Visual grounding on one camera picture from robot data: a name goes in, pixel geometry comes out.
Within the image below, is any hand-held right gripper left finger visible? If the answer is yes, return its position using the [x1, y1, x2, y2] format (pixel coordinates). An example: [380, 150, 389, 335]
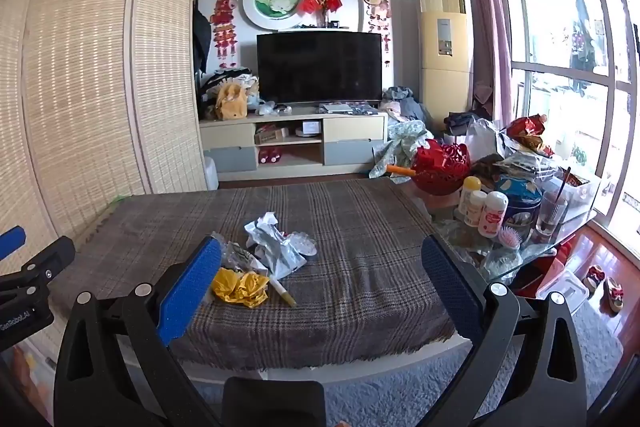
[54, 236, 226, 427]

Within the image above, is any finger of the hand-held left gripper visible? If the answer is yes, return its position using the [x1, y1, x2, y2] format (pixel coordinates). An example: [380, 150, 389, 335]
[0, 226, 27, 261]
[0, 236, 77, 306]

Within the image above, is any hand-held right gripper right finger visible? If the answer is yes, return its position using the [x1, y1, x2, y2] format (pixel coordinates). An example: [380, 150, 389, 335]
[421, 234, 589, 427]

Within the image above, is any white printed plastic packet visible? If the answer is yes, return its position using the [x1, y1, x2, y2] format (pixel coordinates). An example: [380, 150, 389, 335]
[244, 219, 307, 279]

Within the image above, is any crumpled yellow wrapper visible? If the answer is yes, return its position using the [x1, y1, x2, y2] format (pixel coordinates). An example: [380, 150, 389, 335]
[211, 268, 271, 308]

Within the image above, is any clear plastic wrapper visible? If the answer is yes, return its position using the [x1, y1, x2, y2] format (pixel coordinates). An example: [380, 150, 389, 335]
[212, 231, 268, 276]

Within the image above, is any pink hairbrush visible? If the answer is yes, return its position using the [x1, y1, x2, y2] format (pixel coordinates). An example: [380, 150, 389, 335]
[499, 227, 524, 249]

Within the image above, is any small white red bottle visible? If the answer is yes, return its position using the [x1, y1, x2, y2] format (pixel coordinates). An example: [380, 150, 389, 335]
[464, 191, 488, 228]

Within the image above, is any large white red bottle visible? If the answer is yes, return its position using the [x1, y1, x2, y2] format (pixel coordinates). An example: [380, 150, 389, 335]
[477, 191, 510, 239]

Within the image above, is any beige marker pen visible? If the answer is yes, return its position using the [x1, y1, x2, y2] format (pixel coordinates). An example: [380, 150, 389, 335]
[268, 277, 297, 307]

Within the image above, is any red plastic box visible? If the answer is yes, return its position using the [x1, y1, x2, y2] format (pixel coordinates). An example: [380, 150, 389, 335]
[515, 247, 567, 299]

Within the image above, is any white bottle yellow cap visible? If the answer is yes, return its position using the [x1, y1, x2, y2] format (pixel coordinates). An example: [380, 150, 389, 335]
[459, 176, 484, 220]

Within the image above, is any blue round tin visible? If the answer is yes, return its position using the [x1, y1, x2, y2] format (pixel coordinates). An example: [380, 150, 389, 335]
[492, 174, 544, 241]

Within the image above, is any brown plaid blanket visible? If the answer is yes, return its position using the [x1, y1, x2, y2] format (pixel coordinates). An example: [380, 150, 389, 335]
[47, 177, 458, 370]

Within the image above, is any clear plastic blister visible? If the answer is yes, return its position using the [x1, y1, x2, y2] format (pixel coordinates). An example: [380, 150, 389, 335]
[283, 231, 319, 258]

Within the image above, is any blue-grey fluffy rug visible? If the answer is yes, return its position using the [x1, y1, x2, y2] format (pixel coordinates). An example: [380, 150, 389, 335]
[190, 302, 626, 427]

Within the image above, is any glass cup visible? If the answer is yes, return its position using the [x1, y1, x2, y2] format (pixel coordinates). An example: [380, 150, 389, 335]
[536, 167, 572, 238]

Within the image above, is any green floral cloth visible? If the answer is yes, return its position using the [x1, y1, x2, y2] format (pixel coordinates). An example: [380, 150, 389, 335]
[370, 119, 437, 184]

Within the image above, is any white plastic bag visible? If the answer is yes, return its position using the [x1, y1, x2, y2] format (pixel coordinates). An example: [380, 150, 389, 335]
[462, 117, 506, 160]

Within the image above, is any pair of slippers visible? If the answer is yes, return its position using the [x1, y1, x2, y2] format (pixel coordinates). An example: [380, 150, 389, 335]
[582, 264, 626, 314]

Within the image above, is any clear storage box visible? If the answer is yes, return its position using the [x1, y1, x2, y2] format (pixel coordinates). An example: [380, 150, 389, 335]
[550, 167, 601, 214]

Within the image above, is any cardboard box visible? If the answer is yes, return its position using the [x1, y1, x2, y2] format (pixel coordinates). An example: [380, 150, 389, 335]
[254, 127, 291, 146]

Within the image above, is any red snack bag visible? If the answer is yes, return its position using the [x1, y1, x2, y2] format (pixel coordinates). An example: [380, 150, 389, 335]
[506, 114, 549, 154]

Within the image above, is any bamboo folding screen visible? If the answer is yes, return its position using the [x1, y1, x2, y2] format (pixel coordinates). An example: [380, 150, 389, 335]
[0, 0, 209, 258]

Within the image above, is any beige grey television stand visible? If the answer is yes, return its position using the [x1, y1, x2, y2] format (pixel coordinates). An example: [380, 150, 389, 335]
[199, 104, 390, 180]

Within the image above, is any yellow plush bag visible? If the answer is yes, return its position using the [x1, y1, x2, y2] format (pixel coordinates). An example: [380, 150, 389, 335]
[215, 83, 248, 120]

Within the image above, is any pile of clothes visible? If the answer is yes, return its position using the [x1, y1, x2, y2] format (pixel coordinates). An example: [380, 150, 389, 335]
[197, 67, 261, 118]
[382, 86, 429, 122]

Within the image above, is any cream standing air conditioner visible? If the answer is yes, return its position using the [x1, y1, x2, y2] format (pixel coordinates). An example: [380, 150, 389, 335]
[417, 0, 475, 132]

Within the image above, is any black hanging jacket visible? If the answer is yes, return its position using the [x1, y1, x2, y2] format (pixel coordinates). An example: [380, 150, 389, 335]
[192, 0, 210, 74]

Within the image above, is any black flat television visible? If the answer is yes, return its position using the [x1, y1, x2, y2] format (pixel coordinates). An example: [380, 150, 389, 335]
[256, 31, 383, 106]

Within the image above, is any pink curtain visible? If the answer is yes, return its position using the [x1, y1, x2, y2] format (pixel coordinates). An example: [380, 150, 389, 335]
[457, 0, 514, 118]

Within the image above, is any red flower decoration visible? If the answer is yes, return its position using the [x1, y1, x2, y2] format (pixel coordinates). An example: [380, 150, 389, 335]
[298, 0, 346, 28]

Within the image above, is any round white wall plate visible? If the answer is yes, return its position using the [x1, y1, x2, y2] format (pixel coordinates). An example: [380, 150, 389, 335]
[242, 0, 313, 30]

